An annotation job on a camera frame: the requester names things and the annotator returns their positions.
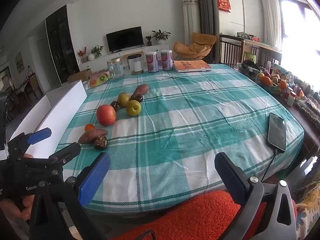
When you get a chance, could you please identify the red fuzzy cushion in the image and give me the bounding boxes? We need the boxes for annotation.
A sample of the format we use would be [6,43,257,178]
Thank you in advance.
[110,190,298,240]

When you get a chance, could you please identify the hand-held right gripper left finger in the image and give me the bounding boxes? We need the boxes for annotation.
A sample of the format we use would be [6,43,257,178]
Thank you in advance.
[29,152,112,240]

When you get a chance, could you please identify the pink canister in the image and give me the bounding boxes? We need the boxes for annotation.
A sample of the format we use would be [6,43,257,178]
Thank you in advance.
[146,52,159,73]
[161,50,174,71]

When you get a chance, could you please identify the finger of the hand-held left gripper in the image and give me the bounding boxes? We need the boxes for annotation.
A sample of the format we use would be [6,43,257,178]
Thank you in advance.
[24,142,82,167]
[7,127,52,153]

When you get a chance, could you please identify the rough dark brown fruit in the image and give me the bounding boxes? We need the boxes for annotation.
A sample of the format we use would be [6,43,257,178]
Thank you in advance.
[93,135,108,150]

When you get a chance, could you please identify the black basket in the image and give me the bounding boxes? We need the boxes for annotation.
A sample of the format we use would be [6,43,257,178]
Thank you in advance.
[237,60,263,79]

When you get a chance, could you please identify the brown cardboard box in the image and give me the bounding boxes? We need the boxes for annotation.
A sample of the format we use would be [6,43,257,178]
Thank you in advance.
[67,69,92,83]

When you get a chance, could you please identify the white bottle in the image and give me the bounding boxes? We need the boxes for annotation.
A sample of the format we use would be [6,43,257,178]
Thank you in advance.
[287,91,297,107]

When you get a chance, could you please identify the long sweet potato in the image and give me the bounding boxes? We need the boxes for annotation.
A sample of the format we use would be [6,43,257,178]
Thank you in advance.
[134,84,150,98]

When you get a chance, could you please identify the green plant in vase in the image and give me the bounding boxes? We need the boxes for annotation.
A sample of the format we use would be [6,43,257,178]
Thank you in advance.
[91,45,104,58]

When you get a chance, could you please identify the red flowers in vase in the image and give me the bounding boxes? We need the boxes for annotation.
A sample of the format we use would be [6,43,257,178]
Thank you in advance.
[77,46,88,63]

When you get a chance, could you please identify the yellow floral cloth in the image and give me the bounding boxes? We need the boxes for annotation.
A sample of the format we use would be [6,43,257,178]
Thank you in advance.
[292,177,320,240]

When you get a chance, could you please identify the bowl of mixed fruit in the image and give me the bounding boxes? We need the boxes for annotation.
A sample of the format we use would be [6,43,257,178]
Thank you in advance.
[257,72,288,95]

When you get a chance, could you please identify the grey curtain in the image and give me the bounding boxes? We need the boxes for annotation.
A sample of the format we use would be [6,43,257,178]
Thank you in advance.
[190,0,220,63]

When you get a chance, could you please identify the orange book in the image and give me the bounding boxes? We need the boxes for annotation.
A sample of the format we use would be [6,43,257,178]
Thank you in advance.
[173,60,212,73]

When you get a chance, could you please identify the green apple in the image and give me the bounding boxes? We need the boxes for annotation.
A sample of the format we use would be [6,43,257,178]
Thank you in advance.
[125,100,142,116]
[117,92,131,108]

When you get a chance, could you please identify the clear glass jar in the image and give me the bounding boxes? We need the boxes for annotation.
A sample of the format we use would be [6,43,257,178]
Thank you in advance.
[107,58,123,79]

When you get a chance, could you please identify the large green potted plant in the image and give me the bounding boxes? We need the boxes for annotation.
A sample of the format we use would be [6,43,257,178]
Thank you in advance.
[151,29,171,46]

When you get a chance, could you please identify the framed wall picture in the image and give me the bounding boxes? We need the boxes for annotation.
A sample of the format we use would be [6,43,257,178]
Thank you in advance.
[14,51,25,70]

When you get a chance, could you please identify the dark glass cabinet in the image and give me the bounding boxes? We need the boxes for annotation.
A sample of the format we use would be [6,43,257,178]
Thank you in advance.
[45,5,80,84]

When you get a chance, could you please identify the teal checkered tablecloth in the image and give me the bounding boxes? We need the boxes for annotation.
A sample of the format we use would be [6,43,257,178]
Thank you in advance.
[55,64,305,212]

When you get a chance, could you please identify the white television cabinet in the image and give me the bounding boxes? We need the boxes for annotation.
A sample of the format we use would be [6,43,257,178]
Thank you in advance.
[77,44,175,72]

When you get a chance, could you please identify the black charging cable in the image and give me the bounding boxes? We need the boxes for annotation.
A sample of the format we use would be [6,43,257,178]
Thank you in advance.
[261,148,278,182]

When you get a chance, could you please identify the orange lounge chair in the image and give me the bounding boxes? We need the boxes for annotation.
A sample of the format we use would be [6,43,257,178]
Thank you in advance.
[173,32,217,62]

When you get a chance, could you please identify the black television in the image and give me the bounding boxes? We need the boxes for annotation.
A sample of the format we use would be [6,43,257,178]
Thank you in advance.
[106,26,144,53]

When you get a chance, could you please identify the covered standing air conditioner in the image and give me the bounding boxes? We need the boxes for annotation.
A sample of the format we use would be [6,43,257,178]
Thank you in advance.
[181,0,200,55]

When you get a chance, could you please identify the red apple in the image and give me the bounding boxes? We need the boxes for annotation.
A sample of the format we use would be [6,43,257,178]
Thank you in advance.
[96,104,117,127]

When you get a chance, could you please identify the black-lid glass container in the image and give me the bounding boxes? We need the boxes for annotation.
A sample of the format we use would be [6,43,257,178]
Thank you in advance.
[127,54,144,76]

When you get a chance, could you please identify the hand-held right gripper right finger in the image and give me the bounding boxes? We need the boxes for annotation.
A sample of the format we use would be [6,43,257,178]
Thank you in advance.
[214,151,298,240]

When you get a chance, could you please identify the white curtain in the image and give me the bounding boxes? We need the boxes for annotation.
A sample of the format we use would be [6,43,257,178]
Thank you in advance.
[259,0,283,50]

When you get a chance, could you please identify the fruit print box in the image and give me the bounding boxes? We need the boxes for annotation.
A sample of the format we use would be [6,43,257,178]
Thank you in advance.
[87,70,110,88]

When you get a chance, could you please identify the black smartphone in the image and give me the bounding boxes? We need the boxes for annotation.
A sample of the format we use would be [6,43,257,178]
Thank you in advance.
[267,112,287,153]

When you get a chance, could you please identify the reddish sweet potato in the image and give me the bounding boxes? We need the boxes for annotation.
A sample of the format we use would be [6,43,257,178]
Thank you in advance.
[78,129,108,145]

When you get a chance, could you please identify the dining table with chairs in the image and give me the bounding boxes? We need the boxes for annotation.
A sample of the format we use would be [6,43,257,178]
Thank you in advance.
[22,72,44,100]

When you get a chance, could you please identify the person's left hand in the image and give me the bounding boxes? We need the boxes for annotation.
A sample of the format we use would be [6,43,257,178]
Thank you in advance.
[14,194,36,222]

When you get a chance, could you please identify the dark wooden chair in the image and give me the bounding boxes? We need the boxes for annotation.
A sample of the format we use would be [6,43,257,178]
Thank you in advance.
[219,34,245,68]
[241,40,283,67]

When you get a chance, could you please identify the white cardboard box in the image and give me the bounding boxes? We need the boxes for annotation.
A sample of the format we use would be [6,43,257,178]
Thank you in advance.
[9,80,88,159]

